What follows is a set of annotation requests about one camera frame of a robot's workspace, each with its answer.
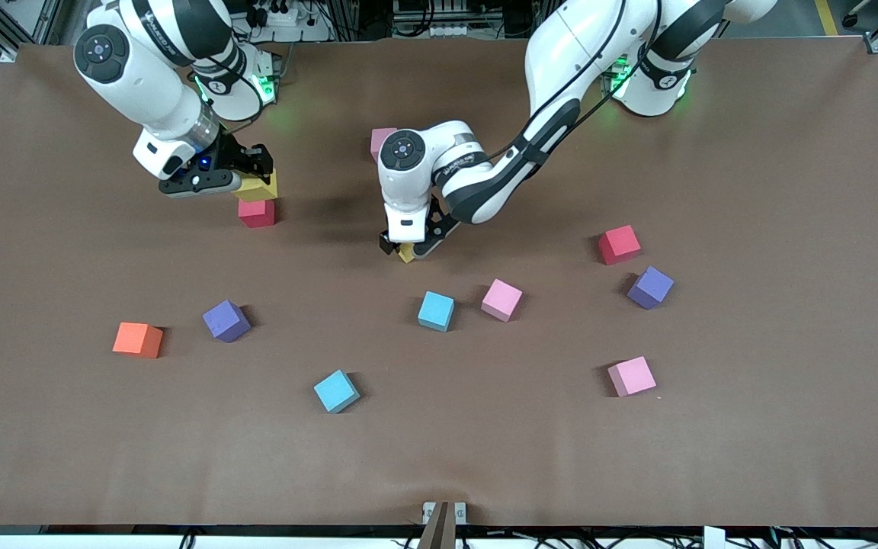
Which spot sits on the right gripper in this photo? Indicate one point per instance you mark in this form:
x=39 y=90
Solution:
x=241 y=155

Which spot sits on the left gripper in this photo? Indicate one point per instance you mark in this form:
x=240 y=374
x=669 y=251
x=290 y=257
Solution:
x=434 y=216

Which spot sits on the yellow foam cube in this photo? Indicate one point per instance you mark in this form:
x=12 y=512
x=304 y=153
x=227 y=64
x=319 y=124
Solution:
x=407 y=254
x=260 y=191

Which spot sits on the blue foam cube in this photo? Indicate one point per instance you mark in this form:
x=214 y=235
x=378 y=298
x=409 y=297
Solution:
x=336 y=391
x=436 y=311

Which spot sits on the pink foam cube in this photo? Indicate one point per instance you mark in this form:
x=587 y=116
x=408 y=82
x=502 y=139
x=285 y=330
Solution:
x=501 y=300
x=631 y=376
x=378 y=145

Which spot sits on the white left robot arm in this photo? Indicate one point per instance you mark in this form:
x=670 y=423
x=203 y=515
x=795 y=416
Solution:
x=576 y=46

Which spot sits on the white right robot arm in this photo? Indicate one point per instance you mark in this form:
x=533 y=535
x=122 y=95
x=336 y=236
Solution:
x=157 y=91

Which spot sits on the red foam cube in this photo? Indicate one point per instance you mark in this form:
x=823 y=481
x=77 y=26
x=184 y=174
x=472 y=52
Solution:
x=256 y=215
x=619 y=244

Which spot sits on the white power strip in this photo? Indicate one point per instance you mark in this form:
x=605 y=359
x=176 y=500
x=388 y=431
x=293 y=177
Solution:
x=283 y=11

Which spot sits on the purple foam cube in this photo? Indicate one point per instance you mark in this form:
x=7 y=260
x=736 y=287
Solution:
x=225 y=320
x=650 y=287

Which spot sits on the orange foam cube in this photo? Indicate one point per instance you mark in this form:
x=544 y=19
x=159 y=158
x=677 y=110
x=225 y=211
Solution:
x=138 y=339

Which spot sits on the metal equipment rack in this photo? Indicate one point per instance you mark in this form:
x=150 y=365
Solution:
x=431 y=15

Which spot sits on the brown paper table cover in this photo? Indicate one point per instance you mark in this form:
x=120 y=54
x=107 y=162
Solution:
x=713 y=457

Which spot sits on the small metal bracket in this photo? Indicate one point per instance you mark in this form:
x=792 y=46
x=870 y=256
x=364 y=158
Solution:
x=460 y=512

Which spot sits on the grey camera support post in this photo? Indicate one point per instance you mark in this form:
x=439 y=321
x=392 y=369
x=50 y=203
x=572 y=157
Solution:
x=439 y=534

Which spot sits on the white table edge rail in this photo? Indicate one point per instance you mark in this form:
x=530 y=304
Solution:
x=65 y=543

